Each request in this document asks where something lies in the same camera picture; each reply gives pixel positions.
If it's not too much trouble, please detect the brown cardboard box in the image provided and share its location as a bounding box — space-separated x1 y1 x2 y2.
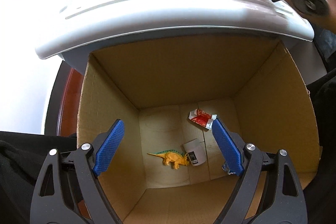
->
77 35 321 223

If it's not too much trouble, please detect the white cylindrical paper cup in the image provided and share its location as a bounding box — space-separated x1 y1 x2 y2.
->
183 138 207 166

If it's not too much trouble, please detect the orange toy dinosaur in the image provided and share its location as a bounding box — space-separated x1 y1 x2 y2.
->
147 149 190 170

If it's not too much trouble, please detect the blue snack wrapper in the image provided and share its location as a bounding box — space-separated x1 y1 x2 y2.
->
222 161 236 175

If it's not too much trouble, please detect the red white wrapper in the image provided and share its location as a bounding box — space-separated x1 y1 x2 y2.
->
189 109 217 130

